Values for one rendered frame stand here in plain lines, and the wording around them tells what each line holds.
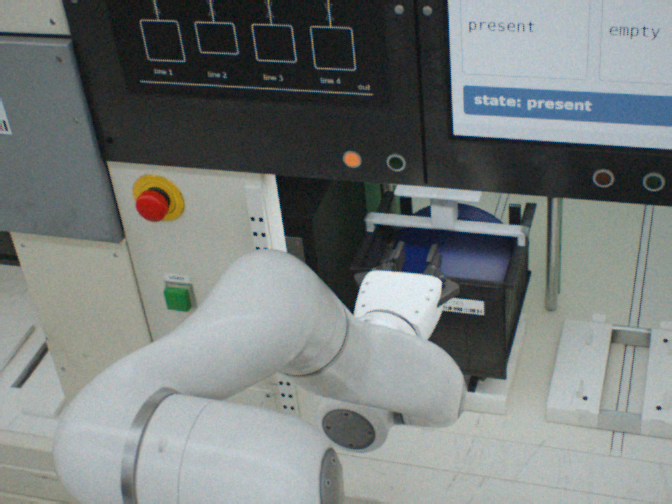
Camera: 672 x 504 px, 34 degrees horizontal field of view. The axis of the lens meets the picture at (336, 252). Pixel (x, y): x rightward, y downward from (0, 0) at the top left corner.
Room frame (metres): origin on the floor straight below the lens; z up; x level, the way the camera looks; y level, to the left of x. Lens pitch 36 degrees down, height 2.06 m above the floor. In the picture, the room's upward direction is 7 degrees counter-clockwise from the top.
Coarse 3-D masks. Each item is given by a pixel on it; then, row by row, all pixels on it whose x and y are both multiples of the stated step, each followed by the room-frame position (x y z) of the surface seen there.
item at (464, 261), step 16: (400, 240) 1.39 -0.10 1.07; (416, 240) 1.38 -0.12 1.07; (432, 240) 1.37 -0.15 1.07; (448, 240) 1.36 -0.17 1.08; (464, 240) 1.35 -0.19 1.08; (480, 240) 1.34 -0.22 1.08; (496, 240) 1.33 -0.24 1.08; (416, 256) 1.38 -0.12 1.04; (448, 256) 1.36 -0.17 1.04; (464, 256) 1.35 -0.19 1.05; (480, 256) 1.34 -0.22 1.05; (496, 256) 1.33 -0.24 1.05; (416, 272) 1.38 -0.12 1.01; (448, 272) 1.36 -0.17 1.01; (464, 272) 1.35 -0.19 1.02; (480, 272) 1.34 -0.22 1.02; (496, 272) 1.33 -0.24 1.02
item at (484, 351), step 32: (416, 192) 1.29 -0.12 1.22; (448, 192) 1.28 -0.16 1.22; (480, 192) 1.27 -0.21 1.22; (384, 224) 1.34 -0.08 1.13; (416, 224) 1.32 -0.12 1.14; (448, 224) 1.30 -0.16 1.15; (480, 224) 1.30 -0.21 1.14; (512, 224) 1.37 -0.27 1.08; (384, 256) 1.36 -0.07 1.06; (512, 256) 1.24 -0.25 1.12; (480, 288) 1.20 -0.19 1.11; (512, 288) 1.24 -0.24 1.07; (448, 320) 1.21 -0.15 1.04; (480, 320) 1.20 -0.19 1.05; (512, 320) 1.23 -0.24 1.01; (448, 352) 1.21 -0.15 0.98; (480, 352) 1.20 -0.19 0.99
